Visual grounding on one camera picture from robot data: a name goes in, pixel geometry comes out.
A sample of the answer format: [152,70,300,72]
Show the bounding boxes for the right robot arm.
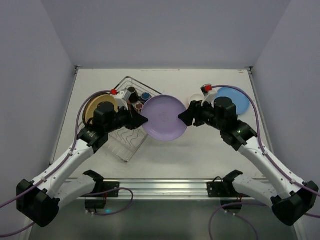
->
[178,97,319,226]

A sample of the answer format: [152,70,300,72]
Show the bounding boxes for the metal wire dish rack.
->
[102,76,161,163]

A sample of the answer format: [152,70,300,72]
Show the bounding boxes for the blue plate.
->
[216,87,251,115]

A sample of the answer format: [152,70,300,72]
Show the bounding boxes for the dark green plate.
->
[82,93,110,124]

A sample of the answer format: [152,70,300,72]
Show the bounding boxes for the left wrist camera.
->
[114,89,132,110]

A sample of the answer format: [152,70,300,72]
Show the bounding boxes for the brown striped mug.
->
[133,102,144,113]

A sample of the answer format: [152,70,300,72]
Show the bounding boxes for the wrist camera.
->
[200,84,218,104]
[114,89,132,110]

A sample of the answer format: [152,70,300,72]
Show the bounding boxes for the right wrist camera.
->
[200,84,218,104]

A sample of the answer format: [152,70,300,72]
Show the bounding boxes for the black mug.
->
[127,86,140,104]

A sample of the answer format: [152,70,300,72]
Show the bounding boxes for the tan plate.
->
[82,94,118,124]

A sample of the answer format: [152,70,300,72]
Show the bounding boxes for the blue mug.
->
[140,92,152,104]

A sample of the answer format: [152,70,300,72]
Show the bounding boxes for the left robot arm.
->
[16,102,148,228]

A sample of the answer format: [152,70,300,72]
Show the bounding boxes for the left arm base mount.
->
[82,169,121,212]

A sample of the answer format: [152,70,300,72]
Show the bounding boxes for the orange bowl white inside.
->
[188,93,204,105]

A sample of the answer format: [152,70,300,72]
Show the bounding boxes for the purple plate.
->
[140,94,187,142]

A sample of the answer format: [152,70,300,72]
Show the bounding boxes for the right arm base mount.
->
[206,170,249,205]

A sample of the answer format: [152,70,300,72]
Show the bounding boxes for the aluminium mounting rail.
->
[62,177,276,201]

